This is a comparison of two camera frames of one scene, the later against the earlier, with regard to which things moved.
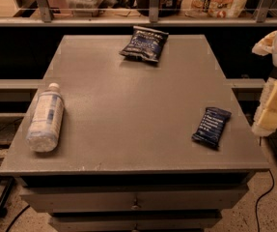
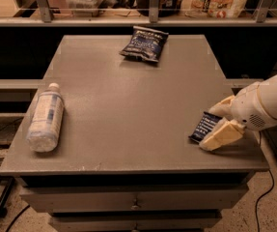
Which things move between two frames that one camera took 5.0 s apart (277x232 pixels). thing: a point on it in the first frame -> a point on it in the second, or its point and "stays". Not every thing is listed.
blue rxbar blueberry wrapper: (211, 127) stays
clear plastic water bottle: (46, 119) stays
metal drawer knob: (136, 205) stays
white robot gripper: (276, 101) -> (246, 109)
